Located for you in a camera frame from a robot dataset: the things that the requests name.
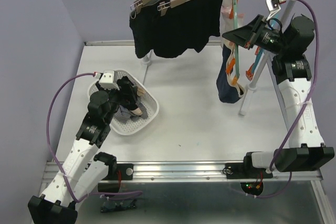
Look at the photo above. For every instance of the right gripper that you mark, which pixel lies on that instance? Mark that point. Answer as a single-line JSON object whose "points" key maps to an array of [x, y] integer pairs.
{"points": [[249, 34]]}

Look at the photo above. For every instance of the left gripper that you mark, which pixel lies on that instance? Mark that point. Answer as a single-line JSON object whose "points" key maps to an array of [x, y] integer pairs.
{"points": [[116, 91]]}

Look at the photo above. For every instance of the black underwear beige waistband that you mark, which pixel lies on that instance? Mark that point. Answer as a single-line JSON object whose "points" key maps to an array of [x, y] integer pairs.
{"points": [[131, 95]]}

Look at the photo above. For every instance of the blue plastic clip hanger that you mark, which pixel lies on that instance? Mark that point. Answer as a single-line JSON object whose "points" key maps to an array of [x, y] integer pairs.
{"points": [[258, 56]]}

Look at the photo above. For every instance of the grey striped underwear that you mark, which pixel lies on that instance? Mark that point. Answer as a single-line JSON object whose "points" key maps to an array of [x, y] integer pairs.
{"points": [[123, 115]]}

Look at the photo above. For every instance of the green plastic clip hanger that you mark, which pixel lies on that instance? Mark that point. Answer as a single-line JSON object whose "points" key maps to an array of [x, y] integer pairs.
{"points": [[232, 66]]}

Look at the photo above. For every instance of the navy blue underwear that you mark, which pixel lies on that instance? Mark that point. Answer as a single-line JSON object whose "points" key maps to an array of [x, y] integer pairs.
{"points": [[227, 93]]}

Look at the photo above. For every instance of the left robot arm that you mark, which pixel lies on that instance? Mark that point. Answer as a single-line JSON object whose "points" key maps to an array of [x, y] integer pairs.
{"points": [[85, 166]]}

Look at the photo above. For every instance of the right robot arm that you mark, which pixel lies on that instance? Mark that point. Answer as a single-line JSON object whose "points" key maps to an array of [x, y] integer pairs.
{"points": [[306, 149]]}

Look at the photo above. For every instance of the white underwear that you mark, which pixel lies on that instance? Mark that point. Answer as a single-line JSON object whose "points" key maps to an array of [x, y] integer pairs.
{"points": [[226, 20]]}

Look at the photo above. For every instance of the white perforated plastic basket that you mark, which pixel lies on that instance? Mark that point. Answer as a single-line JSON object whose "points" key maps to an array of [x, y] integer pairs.
{"points": [[147, 119]]}

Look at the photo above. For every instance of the front black shorts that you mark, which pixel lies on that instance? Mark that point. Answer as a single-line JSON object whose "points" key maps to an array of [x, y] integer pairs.
{"points": [[187, 26]]}

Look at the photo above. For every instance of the black shorts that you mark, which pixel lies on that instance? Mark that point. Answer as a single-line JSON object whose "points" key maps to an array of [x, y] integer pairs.
{"points": [[187, 26], [142, 26]]}

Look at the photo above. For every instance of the rear black shorts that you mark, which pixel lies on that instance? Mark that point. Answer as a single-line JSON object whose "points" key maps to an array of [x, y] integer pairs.
{"points": [[142, 26]]}

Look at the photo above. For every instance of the black eyeglasses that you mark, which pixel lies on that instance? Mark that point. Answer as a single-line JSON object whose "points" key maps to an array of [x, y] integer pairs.
{"points": [[117, 206]]}

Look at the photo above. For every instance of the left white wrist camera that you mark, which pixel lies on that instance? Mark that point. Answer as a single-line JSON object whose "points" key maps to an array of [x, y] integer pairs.
{"points": [[107, 79]]}

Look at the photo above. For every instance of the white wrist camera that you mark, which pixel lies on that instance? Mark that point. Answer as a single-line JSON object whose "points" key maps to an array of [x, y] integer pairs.
{"points": [[274, 6], [107, 79]]}

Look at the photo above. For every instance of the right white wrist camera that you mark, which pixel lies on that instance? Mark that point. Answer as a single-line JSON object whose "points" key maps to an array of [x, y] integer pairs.
{"points": [[274, 6]]}

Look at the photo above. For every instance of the aluminium mounting rail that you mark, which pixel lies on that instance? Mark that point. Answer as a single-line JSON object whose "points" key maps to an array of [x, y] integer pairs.
{"points": [[187, 172]]}

